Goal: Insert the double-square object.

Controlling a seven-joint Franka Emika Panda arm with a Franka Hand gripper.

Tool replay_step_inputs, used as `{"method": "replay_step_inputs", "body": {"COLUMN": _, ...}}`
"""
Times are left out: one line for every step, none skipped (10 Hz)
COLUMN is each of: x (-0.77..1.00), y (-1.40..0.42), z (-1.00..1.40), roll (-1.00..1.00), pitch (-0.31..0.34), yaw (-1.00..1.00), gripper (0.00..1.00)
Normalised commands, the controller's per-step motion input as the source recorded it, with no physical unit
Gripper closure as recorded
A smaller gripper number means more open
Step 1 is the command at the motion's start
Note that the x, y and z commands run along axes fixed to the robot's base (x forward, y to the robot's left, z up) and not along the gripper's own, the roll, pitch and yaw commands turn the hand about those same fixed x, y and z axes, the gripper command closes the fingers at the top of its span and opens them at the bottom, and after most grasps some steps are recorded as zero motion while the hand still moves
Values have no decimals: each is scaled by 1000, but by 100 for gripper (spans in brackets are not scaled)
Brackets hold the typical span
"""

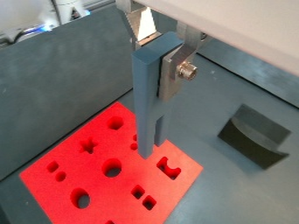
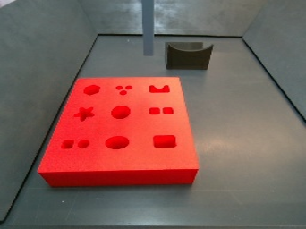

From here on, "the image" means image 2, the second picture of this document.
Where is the grey double-square peg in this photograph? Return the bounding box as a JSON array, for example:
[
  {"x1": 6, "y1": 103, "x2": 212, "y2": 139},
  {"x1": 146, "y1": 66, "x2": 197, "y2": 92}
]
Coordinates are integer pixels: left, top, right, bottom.
[{"x1": 142, "y1": 0, "x2": 154, "y2": 56}]

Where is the dark grey curved holder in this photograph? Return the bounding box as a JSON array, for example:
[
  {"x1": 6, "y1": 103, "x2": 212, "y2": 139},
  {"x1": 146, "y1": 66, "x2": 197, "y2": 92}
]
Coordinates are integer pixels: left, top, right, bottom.
[{"x1": 165, "y1": 42, "x2": 214, "y2": 70}]

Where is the red shape-sorting block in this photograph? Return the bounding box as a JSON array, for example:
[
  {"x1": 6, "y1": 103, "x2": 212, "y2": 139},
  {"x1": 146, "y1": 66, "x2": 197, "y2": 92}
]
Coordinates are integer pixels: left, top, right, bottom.
[{"x1": 39, "y1": 77, "x2": 198, "y2": 187}]

